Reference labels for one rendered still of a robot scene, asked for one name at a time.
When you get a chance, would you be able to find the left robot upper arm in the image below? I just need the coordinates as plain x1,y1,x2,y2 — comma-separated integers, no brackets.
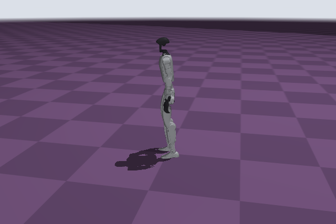
162,57,172,81

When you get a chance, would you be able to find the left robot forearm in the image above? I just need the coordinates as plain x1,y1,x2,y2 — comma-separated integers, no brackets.
165,77,172,99

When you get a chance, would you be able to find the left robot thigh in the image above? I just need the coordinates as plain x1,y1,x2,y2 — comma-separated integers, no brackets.
162,95,176,130

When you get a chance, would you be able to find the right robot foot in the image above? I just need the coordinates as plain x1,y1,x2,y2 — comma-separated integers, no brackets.
159,147,176,151

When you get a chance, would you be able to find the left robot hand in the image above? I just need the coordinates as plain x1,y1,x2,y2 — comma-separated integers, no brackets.
163,96,171,113

